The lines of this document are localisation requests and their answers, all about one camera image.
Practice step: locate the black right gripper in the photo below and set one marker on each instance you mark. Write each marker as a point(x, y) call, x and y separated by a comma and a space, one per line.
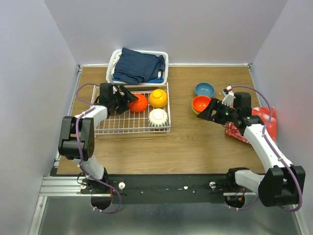
point(214, 104)

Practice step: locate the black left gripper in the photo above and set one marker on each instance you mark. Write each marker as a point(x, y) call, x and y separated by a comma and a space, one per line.
point(128, 95)

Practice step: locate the red orange bowl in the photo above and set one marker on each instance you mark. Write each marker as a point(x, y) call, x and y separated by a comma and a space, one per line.
point(139, 105)
point(200, 102)

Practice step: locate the blue bowl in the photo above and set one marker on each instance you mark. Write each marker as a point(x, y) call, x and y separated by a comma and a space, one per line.
point(205, 89)

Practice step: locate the lime green bowl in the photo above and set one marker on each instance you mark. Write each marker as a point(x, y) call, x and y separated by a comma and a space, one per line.
point(195, 111)

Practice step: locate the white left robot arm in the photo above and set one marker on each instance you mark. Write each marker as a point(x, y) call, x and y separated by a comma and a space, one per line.
point(77, 138)

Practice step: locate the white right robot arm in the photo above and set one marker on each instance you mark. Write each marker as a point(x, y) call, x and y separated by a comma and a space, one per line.
point(283, 181)

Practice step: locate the white plastic basket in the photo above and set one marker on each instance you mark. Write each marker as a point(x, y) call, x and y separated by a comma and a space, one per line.
point(115, 56)

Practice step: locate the red plastic bag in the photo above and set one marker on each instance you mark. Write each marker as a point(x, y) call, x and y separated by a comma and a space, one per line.
point(263, 113)

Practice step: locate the dark blue folded cloth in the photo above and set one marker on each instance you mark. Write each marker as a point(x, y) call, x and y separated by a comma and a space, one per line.
point(133, 67)

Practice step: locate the yellow orange bowl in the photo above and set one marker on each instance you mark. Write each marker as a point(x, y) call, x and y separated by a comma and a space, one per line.
point(158, 98)

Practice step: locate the white black striped bowl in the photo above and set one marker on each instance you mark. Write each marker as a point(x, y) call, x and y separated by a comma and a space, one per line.
point(158, 118)

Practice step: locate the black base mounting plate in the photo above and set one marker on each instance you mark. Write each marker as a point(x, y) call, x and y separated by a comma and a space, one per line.
point(167, 189)

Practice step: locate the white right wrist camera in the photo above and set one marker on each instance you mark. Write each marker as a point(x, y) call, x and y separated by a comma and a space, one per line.
point(228, 96)

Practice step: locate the white wire dish rack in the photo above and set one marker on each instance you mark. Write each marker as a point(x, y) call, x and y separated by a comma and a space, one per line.
point(134, 123)

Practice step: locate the aluminium frame rail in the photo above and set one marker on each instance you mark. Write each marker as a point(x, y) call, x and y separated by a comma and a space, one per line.
point(64, 186)

